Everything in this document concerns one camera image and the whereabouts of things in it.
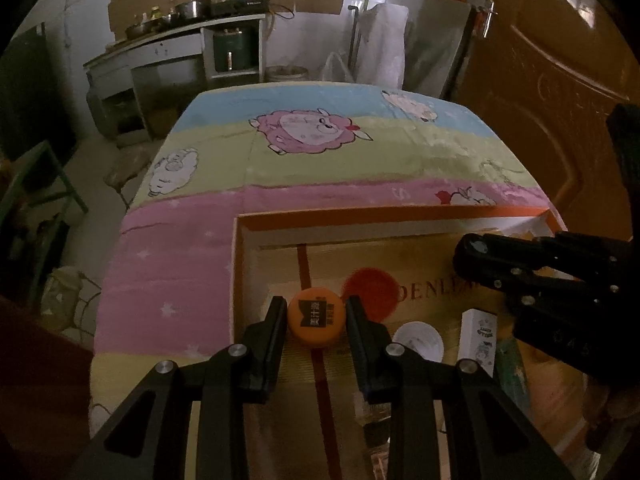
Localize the colourful cartoon sheep tablecloth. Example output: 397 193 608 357
89 81 551 430

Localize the green metal stool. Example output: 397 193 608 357
1 141 89 221

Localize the white bottle cap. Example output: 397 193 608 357
393 321 445 363

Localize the dark green air fryer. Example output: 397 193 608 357
214 27 253 73

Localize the red bottle cap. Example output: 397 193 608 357
342 268 400 323

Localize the white plastic bag bundle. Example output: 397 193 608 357
319 0 471 99

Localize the orange cap with black label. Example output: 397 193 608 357
288 287 346 348

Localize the black induction stove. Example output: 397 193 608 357
210 0 270 18

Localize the white hello kitty box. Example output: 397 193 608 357
458 309 498 376

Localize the brown wooden door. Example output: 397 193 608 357
456 0 639 240

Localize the orange rimmed cardboard tray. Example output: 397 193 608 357
231 206 597 479

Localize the grey kitchen counter cabinet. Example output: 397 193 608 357
84 14 267 146

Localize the gold rectangular box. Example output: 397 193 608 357
354 392 392 480

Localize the steel cooking pot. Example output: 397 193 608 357
175 0 213 22

